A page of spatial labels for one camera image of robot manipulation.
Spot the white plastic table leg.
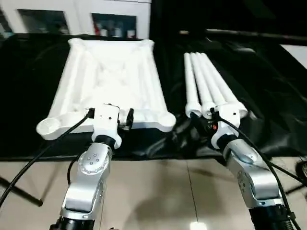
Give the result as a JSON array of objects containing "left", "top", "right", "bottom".
[
  {"left": 184, "top": 53, "right": 203, "bottom": 118},
  {"left": 190, "top": 52, "right": 216, "bottom": 119},
  {"left": 201, "top": 52, "right": 248, "bottom": 118},
  {"left": 196, "top": 52, "right": 232, "bottom": 115}
]

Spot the white plastic table top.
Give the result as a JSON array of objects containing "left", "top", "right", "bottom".
[{"left": 36, "top": 37, "right": 177, "bottom": 141}]

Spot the black mat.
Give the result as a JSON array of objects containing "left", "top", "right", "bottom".
[{"left": 0, "top": 31, "right": 307, "bottom": 161}]

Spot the white flat panel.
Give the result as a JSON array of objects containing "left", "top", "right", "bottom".
[{"left": 281, "top": 44, "right": 307, "bottom": 70}]

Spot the white glass-door cabinet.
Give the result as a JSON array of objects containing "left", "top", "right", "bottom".
[{"left": 0, "top": 0, "right": 152, "bottom": 39}]

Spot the black stand leg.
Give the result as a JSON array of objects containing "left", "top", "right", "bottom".
[{"left": 0, "top": 176, "right": 44, "bottom": 207}]

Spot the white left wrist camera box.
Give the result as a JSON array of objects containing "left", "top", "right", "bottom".
[{"left": 93, "top": 105, "right": 120, "bottom": 140}]

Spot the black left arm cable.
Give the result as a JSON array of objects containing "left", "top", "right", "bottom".
[{"left": 0, "top": 109, "right": 95, "bottom": 207}]

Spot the black metal rail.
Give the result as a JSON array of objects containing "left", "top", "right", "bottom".
[{"left": 180, "top": 29, "right": 307, "bottom": 40}]

